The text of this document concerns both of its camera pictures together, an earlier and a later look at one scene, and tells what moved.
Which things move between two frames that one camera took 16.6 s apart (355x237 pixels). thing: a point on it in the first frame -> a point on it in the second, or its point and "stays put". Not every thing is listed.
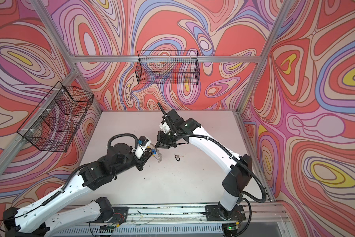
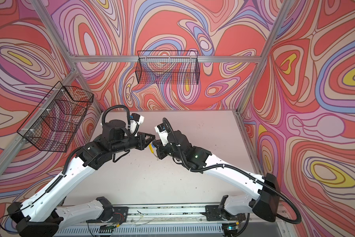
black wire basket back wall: [168, 67] stays put
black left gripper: [144, 159] -> [142, 141]
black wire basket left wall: [54, 123] stays put
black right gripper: [162, 142] -> [158, 144]
